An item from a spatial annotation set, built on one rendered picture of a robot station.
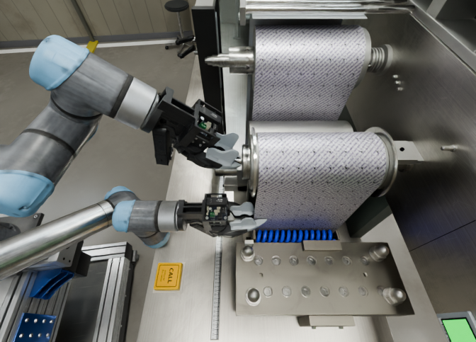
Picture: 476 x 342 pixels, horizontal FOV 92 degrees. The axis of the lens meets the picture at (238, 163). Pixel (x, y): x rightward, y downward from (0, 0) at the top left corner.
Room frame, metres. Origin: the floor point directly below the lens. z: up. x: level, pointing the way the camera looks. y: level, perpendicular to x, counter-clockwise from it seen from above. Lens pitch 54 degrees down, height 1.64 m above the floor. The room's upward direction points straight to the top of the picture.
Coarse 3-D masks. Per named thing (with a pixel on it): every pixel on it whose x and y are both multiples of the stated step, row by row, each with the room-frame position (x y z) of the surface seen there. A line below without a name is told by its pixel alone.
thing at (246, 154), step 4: (244, 144) 0.31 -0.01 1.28; (248, 144) 0.31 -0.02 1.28; (244, 148) 0.30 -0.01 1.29; (248, 148) 0.30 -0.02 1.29; (244, 152) 0.29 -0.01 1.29; (248, 152) 0.29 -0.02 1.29; (244, 156) 0.28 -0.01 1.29; (248, 156) 0.28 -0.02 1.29; (244, 160) 0.27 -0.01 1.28; (248, 160) 0.27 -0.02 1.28; (244, 164) 0.26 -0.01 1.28; (248, 164) 0.26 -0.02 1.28; (244, 168) 0.26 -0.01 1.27; (248, 168) 0.26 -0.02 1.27; (244, 172) 0.26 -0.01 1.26; (248, 172) 0.26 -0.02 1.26; (244, 176) 0.25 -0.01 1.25; (248, 176) 0.25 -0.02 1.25
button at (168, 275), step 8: (160, 264) 0.16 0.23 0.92; (168, 264) 0.16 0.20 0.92; (176, 264) 0.16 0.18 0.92; (160, 272) 0.14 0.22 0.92; (168, 272) 0.14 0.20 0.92; (176, 272) 0.14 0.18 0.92; (160, 280) 0.12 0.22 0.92; (168, 280) 0.12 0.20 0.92; (176, 280) 0.12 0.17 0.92; (160, 288) 0.10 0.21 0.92; (168, 288) 0.10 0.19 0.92; (176, 288) 0.10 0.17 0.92
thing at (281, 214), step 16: (256, 208) 0.23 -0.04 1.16; (272, 208) 0.23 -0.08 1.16; (288, 208) 0.23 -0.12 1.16; (304, 208) 0.23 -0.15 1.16; (320, 208) 0.23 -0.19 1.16; (336, 208) 0.23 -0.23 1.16; (352, 208) 0.23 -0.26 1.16; (272, 224) 0.23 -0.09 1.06; (288, 224) 0.23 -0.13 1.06; (304, 224) 0.23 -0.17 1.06; (320, 224) 0.23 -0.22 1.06; (336, 224) 0.23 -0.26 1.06
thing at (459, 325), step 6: (444, 324) 0.01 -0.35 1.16; (450, 324) 0.01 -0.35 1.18; (456, 324) 0.01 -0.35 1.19; (462, 324) 0.01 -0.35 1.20; (450, 330) 0.00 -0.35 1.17; (456, 330) 0.00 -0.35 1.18; (462, 330) 0.00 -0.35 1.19; (468, 330) 0.00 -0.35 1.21; (450, 336) -0.01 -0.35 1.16; (456, 336) -0.01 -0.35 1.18; (462, 336) -0.01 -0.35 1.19; (468, 336) -0.01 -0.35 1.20
